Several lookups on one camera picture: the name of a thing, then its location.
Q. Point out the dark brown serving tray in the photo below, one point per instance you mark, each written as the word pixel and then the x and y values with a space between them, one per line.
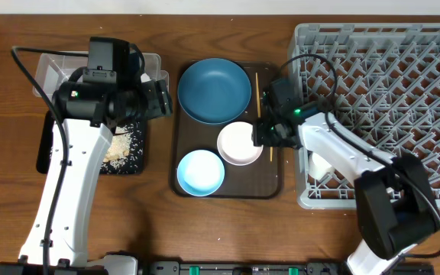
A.
pixel 259 180

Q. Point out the light blue bowl with food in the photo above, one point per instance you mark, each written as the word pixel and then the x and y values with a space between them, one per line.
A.
pixel 200 173

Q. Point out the white bowl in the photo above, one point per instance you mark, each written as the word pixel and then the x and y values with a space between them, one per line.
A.
pixel 235 144

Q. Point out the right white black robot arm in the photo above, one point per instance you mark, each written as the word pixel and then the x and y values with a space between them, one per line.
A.
pixel 396 210

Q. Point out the white cup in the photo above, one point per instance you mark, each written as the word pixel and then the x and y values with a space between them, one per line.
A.
pixel 319 167

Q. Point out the clear plastic bin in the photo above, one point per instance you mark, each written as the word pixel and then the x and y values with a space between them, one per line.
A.
pixel 53 70

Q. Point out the grey dishwasher rack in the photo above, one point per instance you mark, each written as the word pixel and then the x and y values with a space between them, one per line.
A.
pixel 388 80

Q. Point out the blue plate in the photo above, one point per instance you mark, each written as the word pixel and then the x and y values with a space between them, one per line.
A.
pixel 214 91

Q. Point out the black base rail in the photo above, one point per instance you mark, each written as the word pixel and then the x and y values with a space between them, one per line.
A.
pixel 243 269

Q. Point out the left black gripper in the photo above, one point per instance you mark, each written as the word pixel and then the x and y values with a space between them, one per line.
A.
pixel 159 98

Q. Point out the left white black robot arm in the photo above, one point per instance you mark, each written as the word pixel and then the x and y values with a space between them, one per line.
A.
pixel 89 112

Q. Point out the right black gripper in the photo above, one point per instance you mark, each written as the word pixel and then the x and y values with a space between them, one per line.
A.
pixel 260 137

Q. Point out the spilled rice food waste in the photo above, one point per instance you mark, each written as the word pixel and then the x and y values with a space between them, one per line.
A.
pixel 126 153

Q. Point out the black plastic tray bin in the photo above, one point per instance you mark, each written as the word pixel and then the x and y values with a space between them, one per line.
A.
pixel 46 145

